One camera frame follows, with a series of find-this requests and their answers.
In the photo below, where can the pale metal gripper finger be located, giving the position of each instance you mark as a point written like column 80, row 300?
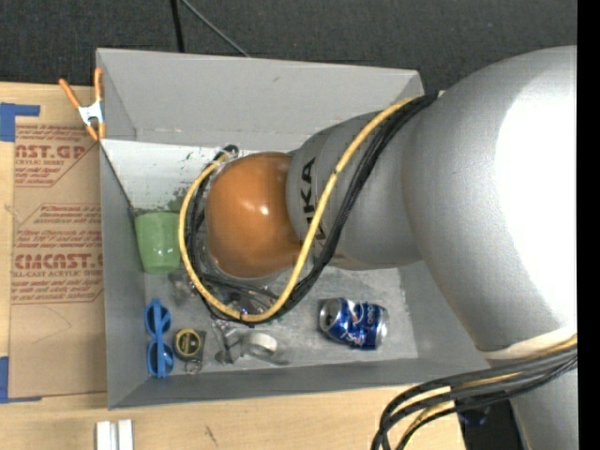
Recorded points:
column 221, row 342
column 235, row 340

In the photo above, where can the white tape roll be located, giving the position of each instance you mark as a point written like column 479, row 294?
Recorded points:
column 260, row 343

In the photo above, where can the black and yellow tape measure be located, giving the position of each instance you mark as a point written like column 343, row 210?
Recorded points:
column 188, row 343

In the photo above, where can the blue sunglasses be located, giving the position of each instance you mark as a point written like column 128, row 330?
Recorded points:
column 159, row 319

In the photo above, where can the green cup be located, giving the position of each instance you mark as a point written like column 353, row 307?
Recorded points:
column 157, row 242

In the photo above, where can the crushed blue drink can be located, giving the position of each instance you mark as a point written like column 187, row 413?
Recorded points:
column 354, row 324

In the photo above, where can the brown cardboard board red print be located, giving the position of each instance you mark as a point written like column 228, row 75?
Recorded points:
column 56, row 326

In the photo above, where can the grey metal bin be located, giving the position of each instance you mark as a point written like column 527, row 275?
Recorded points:
column 262, row 96

